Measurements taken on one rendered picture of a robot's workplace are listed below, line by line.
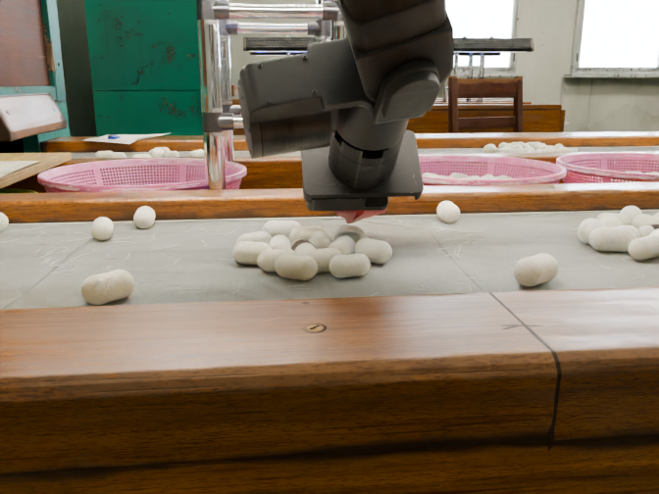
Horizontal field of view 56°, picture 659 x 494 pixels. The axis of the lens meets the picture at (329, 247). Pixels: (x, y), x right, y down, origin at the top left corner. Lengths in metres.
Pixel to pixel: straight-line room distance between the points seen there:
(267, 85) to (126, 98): 2.87
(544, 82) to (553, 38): 0.37
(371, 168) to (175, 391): 0.28
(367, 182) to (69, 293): 0.24
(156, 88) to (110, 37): 0.31
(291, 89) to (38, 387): 0.24
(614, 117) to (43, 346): 6.07
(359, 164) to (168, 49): 2.78
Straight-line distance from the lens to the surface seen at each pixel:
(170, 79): 3.24
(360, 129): 0.46
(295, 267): 0.46
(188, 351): 0.30
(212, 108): 0.73
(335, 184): 0.53
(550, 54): 6.00
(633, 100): 6.34
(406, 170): 0.54
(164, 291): 0.46
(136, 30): 3.28
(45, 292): 0.49
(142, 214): 0.65
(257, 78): 0.43
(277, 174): 1.00
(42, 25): 1.57
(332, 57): 0.44
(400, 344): 0.30
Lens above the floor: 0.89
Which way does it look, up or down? 15 degrees down
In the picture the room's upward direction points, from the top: straight up
